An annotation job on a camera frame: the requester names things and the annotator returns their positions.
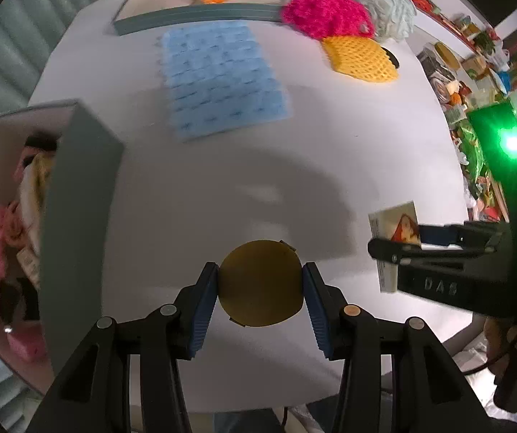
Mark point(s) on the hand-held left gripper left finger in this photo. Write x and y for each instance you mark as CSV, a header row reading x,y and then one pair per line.
x,y
204,311

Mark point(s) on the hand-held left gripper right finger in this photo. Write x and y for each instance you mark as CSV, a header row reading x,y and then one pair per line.
x,y
315,311

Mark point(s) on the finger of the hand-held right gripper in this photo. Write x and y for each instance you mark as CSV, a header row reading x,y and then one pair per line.
x,y
438,235
393,251

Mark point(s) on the red cartoon tissue packet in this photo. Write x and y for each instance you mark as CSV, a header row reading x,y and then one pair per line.
x,y
398,225

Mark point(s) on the round yellow powder puff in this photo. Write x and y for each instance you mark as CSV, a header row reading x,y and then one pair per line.
x,y
260,284

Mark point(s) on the deep grey storage box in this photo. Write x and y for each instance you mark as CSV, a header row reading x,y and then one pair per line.
x,y
82,216

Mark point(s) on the pink rectangular sponge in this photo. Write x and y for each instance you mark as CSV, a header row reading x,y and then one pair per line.
x,y
26,346

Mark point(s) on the bear print tissue packet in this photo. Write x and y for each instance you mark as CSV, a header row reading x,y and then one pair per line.
x,y
28,266

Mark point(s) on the salmon knit roll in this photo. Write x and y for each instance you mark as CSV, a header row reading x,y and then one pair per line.
x,y
15,228

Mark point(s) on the tan cloth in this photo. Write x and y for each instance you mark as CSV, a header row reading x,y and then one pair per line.
x,y
33,194

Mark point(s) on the dark brown sock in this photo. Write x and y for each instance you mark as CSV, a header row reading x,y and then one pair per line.
x,y
42,140

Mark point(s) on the person's right hand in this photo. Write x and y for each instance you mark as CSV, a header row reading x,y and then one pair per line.
x,y
502,338

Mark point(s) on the pile of snack packets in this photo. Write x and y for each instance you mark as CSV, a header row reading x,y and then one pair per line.
x,y
470,144

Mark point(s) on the white plastic bag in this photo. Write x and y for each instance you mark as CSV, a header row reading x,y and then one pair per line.
x,y
470,370

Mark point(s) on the glass jar with gold lid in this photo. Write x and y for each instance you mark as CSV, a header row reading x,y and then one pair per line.
x,y
441,61

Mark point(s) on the black round table grommet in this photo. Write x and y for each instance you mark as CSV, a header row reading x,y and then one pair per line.
x,y
393,59

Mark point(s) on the yellow mesh sponge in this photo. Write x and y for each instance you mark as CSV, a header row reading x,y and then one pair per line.
x,y
360,59

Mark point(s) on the pale green bath pouf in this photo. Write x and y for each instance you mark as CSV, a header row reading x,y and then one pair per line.
x,y
387,9

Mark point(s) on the blue sponge cloth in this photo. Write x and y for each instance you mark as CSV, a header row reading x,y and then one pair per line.
x,y
222,76

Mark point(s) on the magenta fluffy cloth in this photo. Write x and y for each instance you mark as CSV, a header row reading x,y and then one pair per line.
x,y
326,11

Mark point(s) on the shallow grey tray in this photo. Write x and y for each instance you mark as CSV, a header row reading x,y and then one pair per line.
x,y
186,9

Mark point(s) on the grey green curtain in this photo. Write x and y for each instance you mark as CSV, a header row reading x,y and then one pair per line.
x,y
19,31

